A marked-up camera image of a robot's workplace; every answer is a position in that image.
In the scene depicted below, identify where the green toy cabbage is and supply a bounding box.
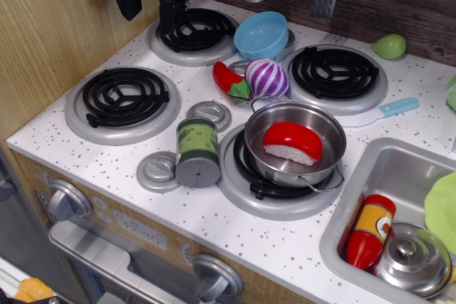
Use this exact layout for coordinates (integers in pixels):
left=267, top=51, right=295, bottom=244
left=445, top=76, right=456, bottom=112

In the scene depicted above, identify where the steel sink basin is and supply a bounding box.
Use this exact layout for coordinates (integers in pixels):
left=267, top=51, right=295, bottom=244
left=320, top=137, right=455, bottom=303

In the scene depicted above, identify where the right grey oven knob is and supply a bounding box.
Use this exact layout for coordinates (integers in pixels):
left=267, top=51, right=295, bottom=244
left=192, top=253, right=244, bottom=303

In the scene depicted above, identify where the small steel pan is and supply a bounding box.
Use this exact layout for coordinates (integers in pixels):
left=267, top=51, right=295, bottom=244
left=244, top=95, right=346, bottom=193

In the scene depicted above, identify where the purple striped toy onion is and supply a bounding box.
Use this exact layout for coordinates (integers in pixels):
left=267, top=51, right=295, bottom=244
left=244, top=58, right=289, bottom=98

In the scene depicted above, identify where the green toy pear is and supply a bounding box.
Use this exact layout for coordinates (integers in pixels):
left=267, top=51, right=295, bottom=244
left=371, top=33, right=407, bottom=60

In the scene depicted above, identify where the grey oven knob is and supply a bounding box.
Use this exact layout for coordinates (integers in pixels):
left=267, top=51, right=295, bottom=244
left=192, top=253, right=244, bottom=303
left=48, top=179, right=93, bottom=221

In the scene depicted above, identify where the grey stovetop knob back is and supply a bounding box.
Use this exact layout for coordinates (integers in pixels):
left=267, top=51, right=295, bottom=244
left=228, top=60, right=250, bottom=78

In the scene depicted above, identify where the left grey oven knob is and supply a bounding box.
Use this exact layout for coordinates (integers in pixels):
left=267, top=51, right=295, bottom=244
left=48, top=179, right=93, bottom=221

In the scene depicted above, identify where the oven clock display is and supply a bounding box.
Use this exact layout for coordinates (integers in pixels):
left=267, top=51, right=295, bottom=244
left=113, top=210, right=168, bottom=251

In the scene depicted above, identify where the front left black burner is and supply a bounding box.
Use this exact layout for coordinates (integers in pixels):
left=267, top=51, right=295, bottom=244
left=65, top=67, right=180, bottom=146

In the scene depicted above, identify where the orange toy food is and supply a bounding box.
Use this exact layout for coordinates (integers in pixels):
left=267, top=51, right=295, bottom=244
left=14, top=278, right=53, bottom=303

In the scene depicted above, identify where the light green plastic plate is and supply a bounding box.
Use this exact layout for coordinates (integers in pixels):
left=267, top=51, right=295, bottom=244
left=424, top=172, right=455, bottom=255

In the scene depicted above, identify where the back right black burner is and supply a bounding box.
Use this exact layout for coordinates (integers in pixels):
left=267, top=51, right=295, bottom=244
left=281, top=44, right=388, bottom=116

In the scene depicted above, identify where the front right black burner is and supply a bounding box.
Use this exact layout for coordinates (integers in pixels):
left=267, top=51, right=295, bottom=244
left=217, top=125, right=344, bottom=221

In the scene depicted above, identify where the steel pot lid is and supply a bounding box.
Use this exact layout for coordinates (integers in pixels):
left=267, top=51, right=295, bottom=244
left=369, top=221, right=455, bottom=298

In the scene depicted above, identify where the red toy ketchup bottle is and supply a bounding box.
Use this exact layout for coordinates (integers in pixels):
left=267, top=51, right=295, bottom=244
left=346, top=194, right=396, bottom=270

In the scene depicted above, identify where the grey stovetop knob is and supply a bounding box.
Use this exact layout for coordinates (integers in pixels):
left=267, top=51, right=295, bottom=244
left=136, top=152, right=181, bottom=193
left=186, top=101, right=232, bottom=132
left=228, top=60, right=250, bottom=78

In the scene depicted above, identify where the grey stovetop knob middle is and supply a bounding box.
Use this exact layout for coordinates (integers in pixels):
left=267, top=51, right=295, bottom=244
left=186, top=101, right=232, bottom=132

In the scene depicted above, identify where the white knife blue handle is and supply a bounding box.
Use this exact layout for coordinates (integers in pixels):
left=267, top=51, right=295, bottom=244
left=336, top=98, right=420, bottom=127

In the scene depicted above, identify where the black burner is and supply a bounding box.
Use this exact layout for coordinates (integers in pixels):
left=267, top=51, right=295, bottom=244
left=217, top=125, right=344, bottom=221
left=65, top=67, right=180, bottom=146
left=150, top=8, right=239, bottom=67
left=281, top=44, right=388, bottom=116

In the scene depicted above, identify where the grey oven door handle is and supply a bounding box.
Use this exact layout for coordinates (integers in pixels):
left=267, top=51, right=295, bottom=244
left=48, top=221, right=198, bottom=303

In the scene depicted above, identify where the light blue plastic bowl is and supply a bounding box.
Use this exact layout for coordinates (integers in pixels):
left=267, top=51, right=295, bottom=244
left=234, top=11, right=289, bottom=61

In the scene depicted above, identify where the back left black burner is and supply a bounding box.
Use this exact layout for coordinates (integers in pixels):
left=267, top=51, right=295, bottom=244
left=150, top=8, right=239, bottom=67

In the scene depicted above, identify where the grey stovetop knob front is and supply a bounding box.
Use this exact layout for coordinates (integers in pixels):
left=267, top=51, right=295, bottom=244
left=136, top=152, right=181, bottom=193

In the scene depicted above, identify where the red toy chili pepper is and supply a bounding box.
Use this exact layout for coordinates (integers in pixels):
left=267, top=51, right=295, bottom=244
left=212, top=61, right=251, bottom=103

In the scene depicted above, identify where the green toy can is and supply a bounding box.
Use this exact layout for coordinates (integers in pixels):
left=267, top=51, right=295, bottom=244
left=175, top=117, right=221, bottom=188

